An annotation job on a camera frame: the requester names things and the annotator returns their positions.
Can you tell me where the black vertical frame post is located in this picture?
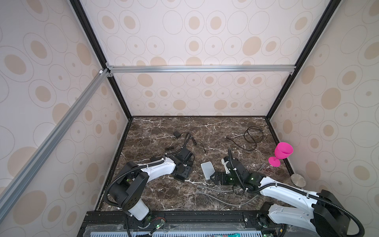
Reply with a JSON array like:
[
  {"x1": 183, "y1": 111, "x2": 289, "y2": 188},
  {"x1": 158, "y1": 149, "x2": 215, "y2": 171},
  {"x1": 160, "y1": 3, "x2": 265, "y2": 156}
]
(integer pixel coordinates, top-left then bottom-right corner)
[
  {"x1": 69, "y1": 0, "x2": 133, "y2": 120},
  {"x1": 265, "y1": 0, "x2": 342, "y2": 121}
]

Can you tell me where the silver horizontal aluminium bar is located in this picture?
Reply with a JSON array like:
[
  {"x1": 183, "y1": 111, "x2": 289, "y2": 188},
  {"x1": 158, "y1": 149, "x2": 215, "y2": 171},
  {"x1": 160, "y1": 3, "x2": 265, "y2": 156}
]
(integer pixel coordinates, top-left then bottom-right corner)
[{"x1": 109, "y1": 65, "x2": 296, "y2": 73}]

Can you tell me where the black vertical frame post right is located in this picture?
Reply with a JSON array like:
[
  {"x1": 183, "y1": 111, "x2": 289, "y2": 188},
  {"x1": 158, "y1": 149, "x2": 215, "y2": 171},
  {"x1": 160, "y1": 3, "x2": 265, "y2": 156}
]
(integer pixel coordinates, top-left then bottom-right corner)
[{"x1": 265, "y1": 0, "x2": 342, "y2": 121}]

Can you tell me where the black vertical frame post left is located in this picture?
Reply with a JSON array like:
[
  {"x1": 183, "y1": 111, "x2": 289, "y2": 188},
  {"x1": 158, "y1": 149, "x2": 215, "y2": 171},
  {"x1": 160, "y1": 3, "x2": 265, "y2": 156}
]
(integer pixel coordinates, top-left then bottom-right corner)
[{"x1": 69, "y1": 0, "x2": 133, "y2": 120}]

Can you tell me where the pink plastic goblet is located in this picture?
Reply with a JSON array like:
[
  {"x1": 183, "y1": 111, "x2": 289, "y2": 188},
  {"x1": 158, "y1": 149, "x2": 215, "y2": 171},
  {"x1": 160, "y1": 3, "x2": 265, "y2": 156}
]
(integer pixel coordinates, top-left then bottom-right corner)
[{"x1": 268, "y1": 142, "x2": 294, "y2": 167}]

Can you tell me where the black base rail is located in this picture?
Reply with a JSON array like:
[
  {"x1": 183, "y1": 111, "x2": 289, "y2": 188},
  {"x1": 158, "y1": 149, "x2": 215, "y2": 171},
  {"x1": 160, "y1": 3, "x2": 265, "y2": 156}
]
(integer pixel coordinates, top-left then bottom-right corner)
[{"x1": 81, "y1": 210, "x2": 262, "y2": 230}]

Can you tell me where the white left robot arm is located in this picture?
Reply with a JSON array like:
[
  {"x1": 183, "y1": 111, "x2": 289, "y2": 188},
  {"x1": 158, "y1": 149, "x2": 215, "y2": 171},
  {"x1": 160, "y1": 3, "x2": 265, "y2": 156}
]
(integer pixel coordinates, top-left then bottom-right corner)
[{"x1": 103, "y1": 132, "x2": 197, "y2": 221}]

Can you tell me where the black bundled adapter cable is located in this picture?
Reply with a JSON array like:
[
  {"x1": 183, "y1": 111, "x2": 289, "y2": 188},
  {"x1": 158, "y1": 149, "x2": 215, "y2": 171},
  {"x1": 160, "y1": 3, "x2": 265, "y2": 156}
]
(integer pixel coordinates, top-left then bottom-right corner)
[{"x1": 180, "y1": 131, "x2": 208, "y2": 155}]

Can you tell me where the grey cable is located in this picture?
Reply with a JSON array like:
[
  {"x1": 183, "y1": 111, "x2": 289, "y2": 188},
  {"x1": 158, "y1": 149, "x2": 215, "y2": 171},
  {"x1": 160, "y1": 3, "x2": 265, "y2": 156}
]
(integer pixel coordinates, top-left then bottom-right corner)
[{"x1": 195, "y1": 183, "x2": 261, "y2": 207}]

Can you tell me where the far black power adapter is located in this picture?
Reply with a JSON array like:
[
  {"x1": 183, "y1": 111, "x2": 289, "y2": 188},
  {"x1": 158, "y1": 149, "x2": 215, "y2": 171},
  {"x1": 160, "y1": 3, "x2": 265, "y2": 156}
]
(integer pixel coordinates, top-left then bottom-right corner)
[{"x1": 173, "y1": 131, "x2": 182, "y2": 139}]

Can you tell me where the silver diagonal aluminium bar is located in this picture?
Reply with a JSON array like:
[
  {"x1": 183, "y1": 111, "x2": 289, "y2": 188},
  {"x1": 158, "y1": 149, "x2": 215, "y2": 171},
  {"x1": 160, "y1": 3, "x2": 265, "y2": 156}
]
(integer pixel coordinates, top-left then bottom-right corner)
[{"x1": 1, "y1": 69, "x2": 109, "y2": 222}]

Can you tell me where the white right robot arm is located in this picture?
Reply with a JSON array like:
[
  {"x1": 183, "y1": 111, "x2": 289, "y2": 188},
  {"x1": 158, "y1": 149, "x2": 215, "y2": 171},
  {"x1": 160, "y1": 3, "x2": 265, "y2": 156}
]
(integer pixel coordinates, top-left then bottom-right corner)
[{"x1": 210, "y1": 150, "x2": 365, "y2": 237}]

